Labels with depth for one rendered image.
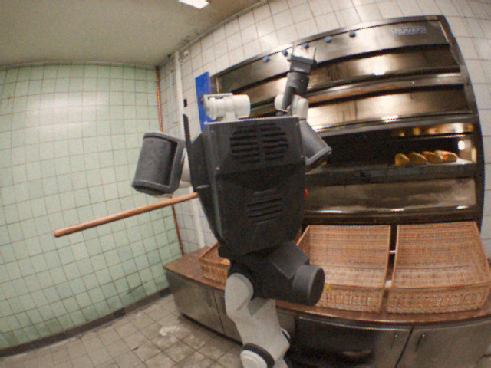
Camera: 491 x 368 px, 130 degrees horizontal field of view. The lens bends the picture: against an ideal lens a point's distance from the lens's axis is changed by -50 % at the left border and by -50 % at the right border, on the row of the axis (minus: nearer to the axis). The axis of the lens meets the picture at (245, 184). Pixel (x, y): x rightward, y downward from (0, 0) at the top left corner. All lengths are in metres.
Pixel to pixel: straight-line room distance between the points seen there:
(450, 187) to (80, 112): 2.85
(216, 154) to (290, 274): 0.34
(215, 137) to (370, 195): 1.12
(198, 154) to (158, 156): 0.10
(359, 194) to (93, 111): 2.29
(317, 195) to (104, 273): 1.96
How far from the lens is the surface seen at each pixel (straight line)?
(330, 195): 1.46
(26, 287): 2.29
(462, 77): 1.52
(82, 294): 2.33
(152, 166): 0.56
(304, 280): 0.58
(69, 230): 0.87
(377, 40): 1.52
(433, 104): 1.40
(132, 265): 2.39
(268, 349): 0.84
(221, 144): 0.43
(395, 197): 1.39
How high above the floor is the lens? 1.32
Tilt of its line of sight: 6 degrees down
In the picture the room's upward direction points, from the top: 8 degrees counter-clockwise
